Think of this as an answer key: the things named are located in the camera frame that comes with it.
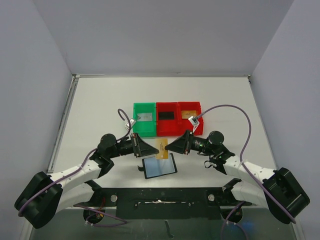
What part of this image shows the gold card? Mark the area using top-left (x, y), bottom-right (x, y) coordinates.
top-left (181, 110), bottom-right (197, 120)
top-left (155, 138), bottom-right (169, 160)

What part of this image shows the green plastic bin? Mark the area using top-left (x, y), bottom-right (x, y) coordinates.
top-left (133, 102), bottom-right (157, 138)

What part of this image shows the black leather card holder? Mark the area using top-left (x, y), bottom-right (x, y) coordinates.
top-left (137, 153), bottom-right (178, 179)

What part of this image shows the red plastic bin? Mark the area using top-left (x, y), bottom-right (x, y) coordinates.
top-left (156, 102), bottom-right (179, 137)
top-left (178, 101), bottom-right (202, 135)

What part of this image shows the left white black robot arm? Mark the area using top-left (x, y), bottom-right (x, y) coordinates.
top-left (14, 133), bottom-right (159, 229)

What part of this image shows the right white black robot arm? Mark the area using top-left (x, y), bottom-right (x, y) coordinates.
top-left (165, 130), bottom-right (310, 224)

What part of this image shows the gold card in bin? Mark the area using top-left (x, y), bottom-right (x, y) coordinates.
top-left (181, 110), bottom-right (197, 120)

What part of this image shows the silver card in bin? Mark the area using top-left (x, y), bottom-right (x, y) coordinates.
top-left (136, 112), bottom-right (153, 122)

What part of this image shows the black card in bin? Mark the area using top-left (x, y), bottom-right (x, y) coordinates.
top-left (158, 111), bottom-right (175, 121)

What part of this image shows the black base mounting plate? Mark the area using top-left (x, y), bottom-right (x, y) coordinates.
top-left (82, 187), bottom-right (239, 220)

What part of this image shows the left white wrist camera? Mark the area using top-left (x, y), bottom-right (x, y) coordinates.
top-left (124, 118), bottom-right (137, 130)

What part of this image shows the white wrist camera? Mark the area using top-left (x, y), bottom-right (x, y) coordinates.
top-left (124, 118), bottom-right (137, 130)
top-left (188, 116), bottom-right (200, 134)

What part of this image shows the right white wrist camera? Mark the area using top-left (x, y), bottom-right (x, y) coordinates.
top-left (188, 116), bottom-right (200, 134)

